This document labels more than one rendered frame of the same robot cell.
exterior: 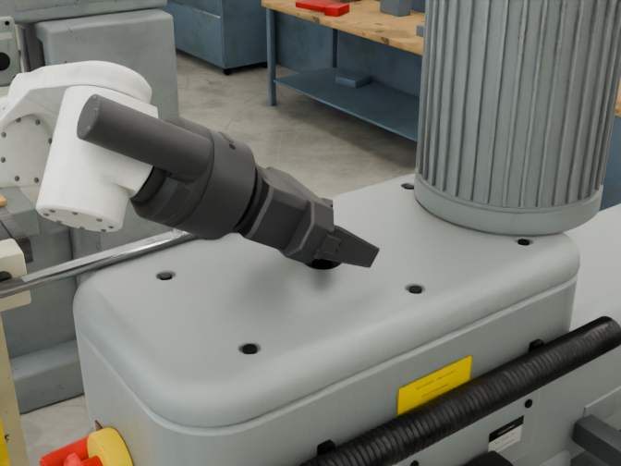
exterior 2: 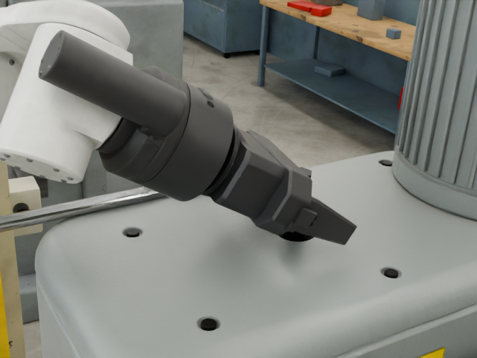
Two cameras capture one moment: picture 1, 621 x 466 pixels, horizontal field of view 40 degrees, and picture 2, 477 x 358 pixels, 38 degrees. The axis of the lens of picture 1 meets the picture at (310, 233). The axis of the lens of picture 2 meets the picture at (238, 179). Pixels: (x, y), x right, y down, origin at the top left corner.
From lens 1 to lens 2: 0.18 m
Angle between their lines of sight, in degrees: 4
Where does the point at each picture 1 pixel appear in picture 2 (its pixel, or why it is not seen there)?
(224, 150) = (201, 106)
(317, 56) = (301, 49)
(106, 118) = (69, 57)
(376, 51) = (351, 47)
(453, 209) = (433, 190)
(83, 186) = (41, 131)
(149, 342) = (102, 305)
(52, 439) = not seen: hidden behind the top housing
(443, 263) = (421, 247)
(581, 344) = not seen: outside the picture
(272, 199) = (248, 164)
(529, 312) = not seen: outside the picture
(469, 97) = (464, 76)
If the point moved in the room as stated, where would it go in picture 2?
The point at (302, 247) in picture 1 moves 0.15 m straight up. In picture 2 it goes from (275, 218) to (292, 28)
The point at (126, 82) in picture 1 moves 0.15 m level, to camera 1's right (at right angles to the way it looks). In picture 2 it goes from (101, 23) to (316, 40)
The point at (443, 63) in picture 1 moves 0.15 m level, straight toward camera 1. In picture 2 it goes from (438, 39) to (439, 84)
